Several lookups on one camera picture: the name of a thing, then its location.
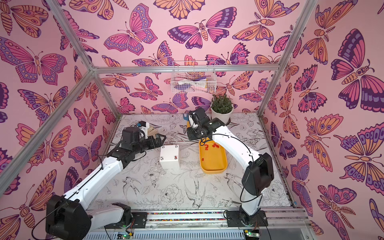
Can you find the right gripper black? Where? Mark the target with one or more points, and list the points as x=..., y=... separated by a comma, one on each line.
x=194, y=134

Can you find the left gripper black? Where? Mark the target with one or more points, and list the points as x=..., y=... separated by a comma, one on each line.
x=151, y=140

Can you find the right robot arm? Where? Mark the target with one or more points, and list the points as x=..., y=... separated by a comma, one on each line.
x=258, y=168

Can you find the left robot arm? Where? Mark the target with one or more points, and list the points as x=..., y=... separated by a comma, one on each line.
x=69, y=217

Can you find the red sleeves in tray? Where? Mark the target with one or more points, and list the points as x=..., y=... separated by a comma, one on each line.
x=209, y=151

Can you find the white block with screws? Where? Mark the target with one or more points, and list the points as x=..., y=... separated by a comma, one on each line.
x=167, y=157

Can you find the beige work glove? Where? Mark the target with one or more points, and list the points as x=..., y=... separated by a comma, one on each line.
x=152, y=131

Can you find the white pot green plant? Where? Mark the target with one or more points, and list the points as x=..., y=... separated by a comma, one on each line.
x=222, y=108

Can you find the yellow plastic tray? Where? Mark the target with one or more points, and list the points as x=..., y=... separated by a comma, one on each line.
x=216, y=166

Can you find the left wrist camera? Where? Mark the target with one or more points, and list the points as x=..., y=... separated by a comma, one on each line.
x=144, y=127

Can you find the white wire basket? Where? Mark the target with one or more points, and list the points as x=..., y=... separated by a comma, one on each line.
x=194, y=76

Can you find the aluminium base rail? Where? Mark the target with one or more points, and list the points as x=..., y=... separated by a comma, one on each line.
x=268, y=224

